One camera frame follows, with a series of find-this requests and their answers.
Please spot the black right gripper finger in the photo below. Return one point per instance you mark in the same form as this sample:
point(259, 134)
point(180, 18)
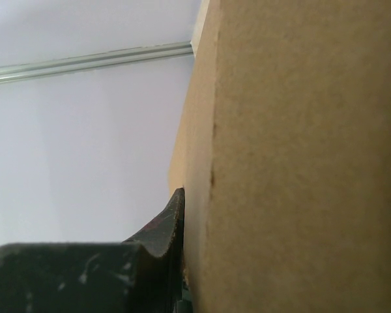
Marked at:
point(141, 274)

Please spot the aluminium frame post left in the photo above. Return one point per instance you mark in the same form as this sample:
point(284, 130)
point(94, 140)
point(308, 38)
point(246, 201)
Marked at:
point(17, 73)

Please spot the brown cardboard box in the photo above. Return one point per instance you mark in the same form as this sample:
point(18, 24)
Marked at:
point(284, 152)

